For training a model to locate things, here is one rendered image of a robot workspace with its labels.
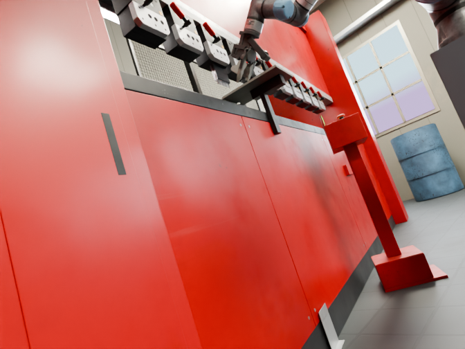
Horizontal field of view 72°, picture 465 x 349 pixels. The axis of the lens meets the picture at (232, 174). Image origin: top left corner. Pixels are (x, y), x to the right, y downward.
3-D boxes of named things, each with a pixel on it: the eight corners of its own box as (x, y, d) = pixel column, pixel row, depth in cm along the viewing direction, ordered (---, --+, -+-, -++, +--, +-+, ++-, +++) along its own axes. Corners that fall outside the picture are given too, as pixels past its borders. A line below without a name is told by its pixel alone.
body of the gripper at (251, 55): (239, 61, 143) (246, 34, 140) (254, 65, 139) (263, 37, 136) (230, 57, 136) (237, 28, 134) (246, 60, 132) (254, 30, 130)
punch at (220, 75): (219, 82, 139) (212, 63, 141) (216, 84, 140) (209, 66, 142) (232, 87, 148) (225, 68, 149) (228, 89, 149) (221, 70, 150)
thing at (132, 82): (81, 78, 60) (75, 57, 61) (29, 125, 71) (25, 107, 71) (362, 143, 315) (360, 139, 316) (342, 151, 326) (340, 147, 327)
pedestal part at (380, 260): (448, 277, 131) (436, 248, 132) (385, 292, 138) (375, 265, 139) (434, 266, 150) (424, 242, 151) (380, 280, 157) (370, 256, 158)
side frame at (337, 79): (407, 221, 298) (318, 9, 333) (322, 243, 341) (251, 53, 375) (409, 217, 319) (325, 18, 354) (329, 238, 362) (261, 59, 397)
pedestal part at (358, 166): (401, 254, 143) (356, 142, 151) (387, 257, 144) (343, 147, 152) (399, 251, 148) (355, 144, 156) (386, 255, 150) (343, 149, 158)
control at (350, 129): (368, 136, 143) (353, 100, 145) (333, 149, 147) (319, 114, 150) (365, 142, 162) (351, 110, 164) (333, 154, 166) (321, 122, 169)
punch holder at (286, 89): (285, 91, 203) (276, 67, 205) (273, 97, 207) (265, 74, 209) (293, 94, 215) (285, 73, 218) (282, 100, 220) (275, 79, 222)
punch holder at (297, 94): (296, 95, 220) (288, 74, 222) (285, 102, 224) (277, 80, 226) (303, 99, 232) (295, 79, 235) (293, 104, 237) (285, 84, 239)
